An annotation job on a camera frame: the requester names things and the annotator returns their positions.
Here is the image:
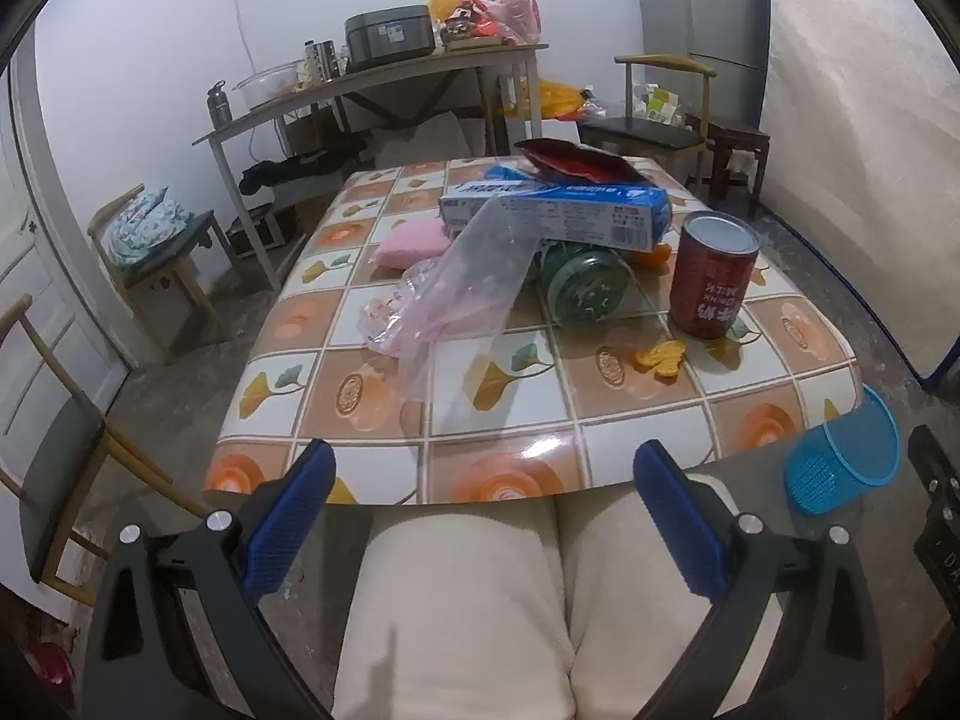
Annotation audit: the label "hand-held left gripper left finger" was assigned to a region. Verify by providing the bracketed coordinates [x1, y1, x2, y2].
[81, 439, 338, 720]

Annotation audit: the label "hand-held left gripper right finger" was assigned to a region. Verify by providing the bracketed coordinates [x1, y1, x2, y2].
[632, 441, 886, 720]

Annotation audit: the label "blue mesh basket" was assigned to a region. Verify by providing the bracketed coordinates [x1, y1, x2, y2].
[784, 384, 901, 517]

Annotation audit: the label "green plastic bottle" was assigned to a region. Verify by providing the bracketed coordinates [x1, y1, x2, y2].
[536, 236, 638, 327]

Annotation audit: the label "person's right leg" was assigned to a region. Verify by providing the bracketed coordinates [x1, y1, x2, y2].
[555, 472, 781, 720]

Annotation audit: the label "person's leg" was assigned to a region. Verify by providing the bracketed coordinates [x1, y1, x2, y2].
[332, 499, 578, 720]
[555, 472, 781, 720]

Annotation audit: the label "person's left leg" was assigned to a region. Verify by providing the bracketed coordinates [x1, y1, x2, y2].
[332, 499, 578, 720]

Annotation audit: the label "tile-pattern floral tablecloth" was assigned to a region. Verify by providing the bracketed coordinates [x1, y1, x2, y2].
[202, 154, 863, 507]

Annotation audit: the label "red drink can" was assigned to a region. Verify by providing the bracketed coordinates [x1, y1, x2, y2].
[669, 211, 761, 338]

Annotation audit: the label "wooden chair with dark seat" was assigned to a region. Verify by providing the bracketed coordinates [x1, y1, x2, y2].
[0, 294, 215, 608]

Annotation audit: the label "curled thick orange peel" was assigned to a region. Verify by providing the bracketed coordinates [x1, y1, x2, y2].
[626, 240, 674, 271]

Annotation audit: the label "clear plastic bag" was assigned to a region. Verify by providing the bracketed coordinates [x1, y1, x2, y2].
[358, 193, 563, 410]

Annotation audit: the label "pink sponge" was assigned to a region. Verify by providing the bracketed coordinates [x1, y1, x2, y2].
[371, 219, 458, 271]

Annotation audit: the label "small dark step stool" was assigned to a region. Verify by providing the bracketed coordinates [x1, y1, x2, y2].
[225, 202, 290, 260]

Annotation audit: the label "wooden chair with quilt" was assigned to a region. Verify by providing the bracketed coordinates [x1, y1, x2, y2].
[88, 184, 241, 361]

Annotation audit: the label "patterned quilted cushion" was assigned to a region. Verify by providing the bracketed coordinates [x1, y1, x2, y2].
[109, 189, 188, 265]

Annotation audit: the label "blue white toothpaste box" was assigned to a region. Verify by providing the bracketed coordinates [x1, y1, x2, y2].
[439, 181, 672, 252]

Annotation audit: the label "white panel door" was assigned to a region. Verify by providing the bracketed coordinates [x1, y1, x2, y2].
[0, 22, 132, 458]

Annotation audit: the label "black cloth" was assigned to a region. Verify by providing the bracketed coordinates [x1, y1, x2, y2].
[238, 150, 368, 196]

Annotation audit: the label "white mattress with blue edge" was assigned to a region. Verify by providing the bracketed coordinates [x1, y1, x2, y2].
[754, 0, 960, 391]

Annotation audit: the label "red snack bag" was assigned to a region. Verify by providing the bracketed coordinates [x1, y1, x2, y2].
[514, 139, 650, 185]

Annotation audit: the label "wooden armchair with black seat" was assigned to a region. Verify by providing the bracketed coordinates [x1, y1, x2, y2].
[577, 52, 717, 196]

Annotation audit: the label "dark wooden stool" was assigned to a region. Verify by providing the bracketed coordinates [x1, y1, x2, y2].
[686, 114, 772, 222]

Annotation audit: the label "white green cartons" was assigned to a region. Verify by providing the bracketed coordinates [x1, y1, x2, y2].
[626, 82, 687, 125]

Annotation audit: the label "clear glass bowl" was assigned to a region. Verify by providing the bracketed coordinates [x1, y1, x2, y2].
[231, 60, 308, 110]

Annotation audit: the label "yellow plastic bag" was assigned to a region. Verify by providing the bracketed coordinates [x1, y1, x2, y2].
[499, 77, 586, 121]

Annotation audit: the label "long grey side table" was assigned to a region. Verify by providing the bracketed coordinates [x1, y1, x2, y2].
[191, 41, 552, 293]

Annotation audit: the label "metal canister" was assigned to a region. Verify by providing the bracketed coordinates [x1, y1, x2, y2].
[304, 39, 340, 83]

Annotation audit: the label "grey rice cooker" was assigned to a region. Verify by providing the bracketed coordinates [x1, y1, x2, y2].
[344, 6, 436, 70]

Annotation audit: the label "grey refrigerator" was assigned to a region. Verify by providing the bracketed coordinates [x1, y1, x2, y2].
[631, 0, 772, 121]

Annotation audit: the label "pile of snack packets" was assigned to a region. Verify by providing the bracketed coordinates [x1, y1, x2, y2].
[427, 0, 511, 46]

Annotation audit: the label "pink plastic bag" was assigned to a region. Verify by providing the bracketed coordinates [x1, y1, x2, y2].
[487, 0, 541, 46]

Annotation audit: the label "white wall cable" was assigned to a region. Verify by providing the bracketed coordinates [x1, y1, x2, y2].
[225, 0, 260, 72]

